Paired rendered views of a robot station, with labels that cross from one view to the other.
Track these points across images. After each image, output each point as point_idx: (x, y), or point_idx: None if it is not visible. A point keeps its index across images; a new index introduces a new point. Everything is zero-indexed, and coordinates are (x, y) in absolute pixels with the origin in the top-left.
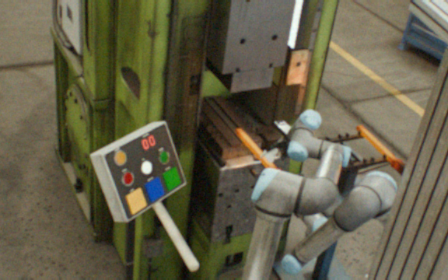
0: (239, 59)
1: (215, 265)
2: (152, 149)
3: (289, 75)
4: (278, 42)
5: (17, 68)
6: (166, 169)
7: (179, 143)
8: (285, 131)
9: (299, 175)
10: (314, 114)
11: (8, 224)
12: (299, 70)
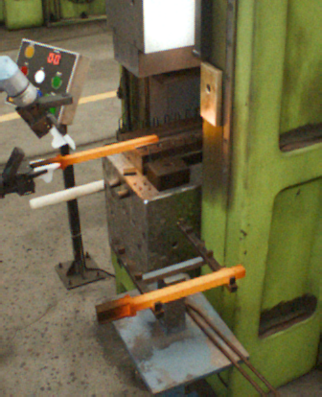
0: (114, 15)
1: (118, 284)
2: (53, 67)
3: (200, 99)
4: (135, 11)
5: None
6: (52, 93)
7: (135, 117)
8: (43, 97)
9: (16, 150)
10: (0, 61)
11: None
12: (210, 101)
